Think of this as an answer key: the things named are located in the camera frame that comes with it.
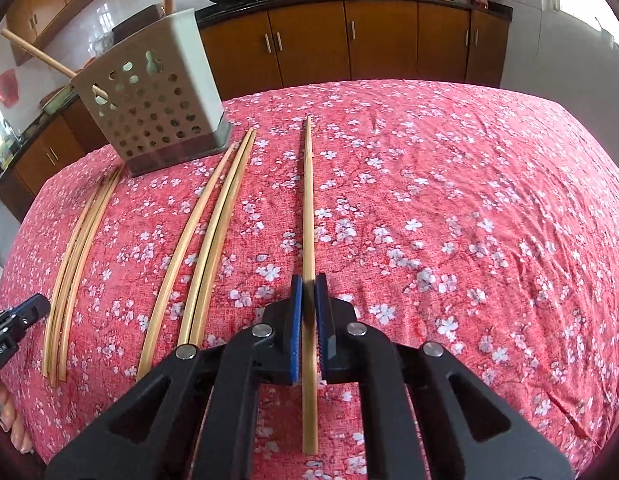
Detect red plastic bag on wall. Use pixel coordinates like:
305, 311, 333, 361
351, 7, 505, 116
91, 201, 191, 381
0, 68, 19, 108

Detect beige perforated utensil holder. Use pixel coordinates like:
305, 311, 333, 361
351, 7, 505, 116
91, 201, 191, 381
71, 9, 232, 177

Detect dark cutting board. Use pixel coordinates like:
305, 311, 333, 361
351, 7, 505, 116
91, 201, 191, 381
112, 3, 165, 44

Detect lower wooden cabinets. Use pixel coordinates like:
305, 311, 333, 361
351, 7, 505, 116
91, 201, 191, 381
0, 0, 512, 218

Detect green bowl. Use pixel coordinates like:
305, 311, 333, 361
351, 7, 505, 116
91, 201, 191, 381
40, 84, 74, 115

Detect person's left hand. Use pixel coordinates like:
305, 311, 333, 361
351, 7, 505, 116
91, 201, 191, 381
0, 379, 33, 454

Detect red floral tablecloth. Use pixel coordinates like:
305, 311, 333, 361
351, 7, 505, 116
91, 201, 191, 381
0, 80, 619, 479

